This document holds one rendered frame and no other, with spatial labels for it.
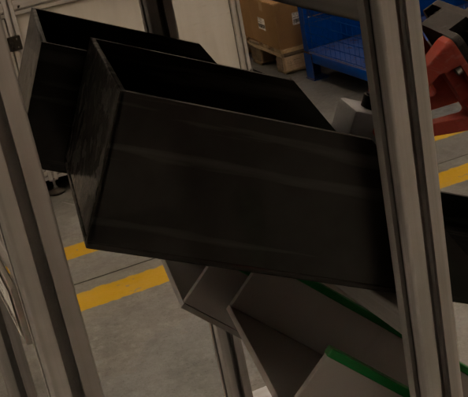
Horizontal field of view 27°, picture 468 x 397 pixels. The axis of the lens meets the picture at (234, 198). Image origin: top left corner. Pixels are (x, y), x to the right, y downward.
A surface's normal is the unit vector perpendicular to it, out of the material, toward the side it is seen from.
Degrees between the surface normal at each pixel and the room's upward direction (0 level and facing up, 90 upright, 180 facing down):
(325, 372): 90
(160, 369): 0
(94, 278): 0
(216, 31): 90
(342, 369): 90
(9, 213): 90
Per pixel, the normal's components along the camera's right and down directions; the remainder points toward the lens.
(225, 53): 0.36, 0.29
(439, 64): -0.15, 0.51
